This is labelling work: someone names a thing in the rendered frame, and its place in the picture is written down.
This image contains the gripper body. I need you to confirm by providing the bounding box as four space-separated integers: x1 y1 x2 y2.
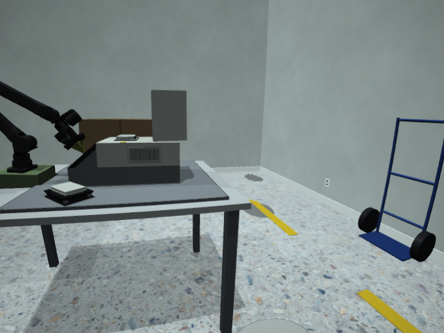
64 133 86 150

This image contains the white thermal cycler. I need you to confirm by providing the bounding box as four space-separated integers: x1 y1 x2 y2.
67 90 187 186

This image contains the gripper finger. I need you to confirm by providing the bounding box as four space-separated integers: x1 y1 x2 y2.
75 141 86 153
72 145 84 153

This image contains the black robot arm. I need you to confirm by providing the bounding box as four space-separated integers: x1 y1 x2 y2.
0 81 82 173

